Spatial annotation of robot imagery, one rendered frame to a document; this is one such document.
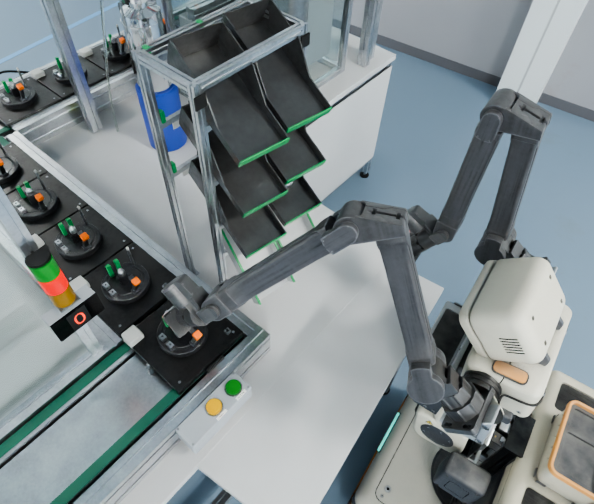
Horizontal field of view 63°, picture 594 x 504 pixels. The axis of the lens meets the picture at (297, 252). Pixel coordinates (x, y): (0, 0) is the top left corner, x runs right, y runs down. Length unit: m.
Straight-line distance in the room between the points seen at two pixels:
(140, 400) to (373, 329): 0.72
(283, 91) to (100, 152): 1.17
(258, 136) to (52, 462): 0.95
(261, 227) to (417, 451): 1.15
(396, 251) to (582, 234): 2.60
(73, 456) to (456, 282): 2.11
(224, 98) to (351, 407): 0.89
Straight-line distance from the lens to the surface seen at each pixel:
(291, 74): 1.21
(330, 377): 1.47
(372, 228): 0.87
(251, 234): 1.29
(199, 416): 1.33
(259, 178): 1.20
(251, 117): 1.10
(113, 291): 1.51
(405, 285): 0.94
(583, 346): 2.92
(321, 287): 1.62
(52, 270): 1.10
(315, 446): 1.40
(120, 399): 1.44
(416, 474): 2.04
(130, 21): 1.83
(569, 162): 3.91
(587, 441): 1.57
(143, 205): 1.91
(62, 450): 1.44
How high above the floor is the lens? 2.20
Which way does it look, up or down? 52 degrees down
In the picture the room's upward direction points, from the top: 3 degrees clockwise
